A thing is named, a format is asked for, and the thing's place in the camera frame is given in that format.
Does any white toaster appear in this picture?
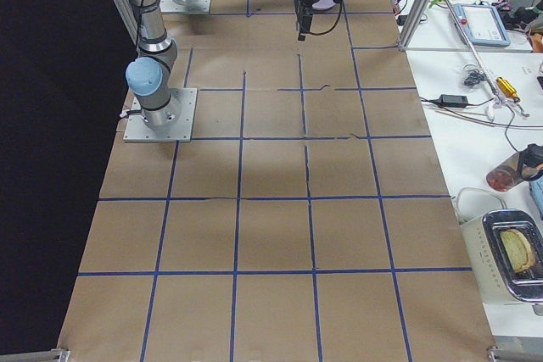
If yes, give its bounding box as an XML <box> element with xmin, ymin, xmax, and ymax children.
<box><xmin>461</xmin><ymin>209</ymin><xmax>542</xmax><ymax>306</ymax></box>

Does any long grabber stick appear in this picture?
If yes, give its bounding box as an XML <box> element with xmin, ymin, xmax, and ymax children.
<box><xmin>429</xmin><ymin>0</ymin><xmax>530</xmax><ymax>118</ymax></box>

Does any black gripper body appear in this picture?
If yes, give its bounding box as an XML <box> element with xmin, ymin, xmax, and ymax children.
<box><xmin>295</xmin><ymin>0</ymin><xmax>313</xmax><ymax>42</ymax></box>

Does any bread slice in toaster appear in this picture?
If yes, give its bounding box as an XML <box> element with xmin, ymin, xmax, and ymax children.
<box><xmin>500</xmin><ymin>229</ymin><xmax>535</xmax><ymax>273</ymax></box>

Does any blue teach pendant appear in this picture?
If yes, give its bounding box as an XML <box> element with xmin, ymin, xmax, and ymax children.
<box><xmin>453</xmin><ymin>3</ymin><xmax>511</xmax><ymax>47</ymax></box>

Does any yellow tool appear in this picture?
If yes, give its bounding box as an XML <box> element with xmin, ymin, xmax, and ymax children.
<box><xmin>495</xmin><ymin>77</ymin><xmax>520</xmax><ymax>103</ymax></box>

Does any black power adapter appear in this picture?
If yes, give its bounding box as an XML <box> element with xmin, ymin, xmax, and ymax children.
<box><xmin>439</xmin><ymin>94</ymin><xmax>469</xmax><ymax>109</ymax></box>

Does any lavender round plate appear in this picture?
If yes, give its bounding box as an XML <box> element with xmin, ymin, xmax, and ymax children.
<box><xmin>312</xmin><ymin>0</ymin><xmax>339</xmax><ymax>12</ymax></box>

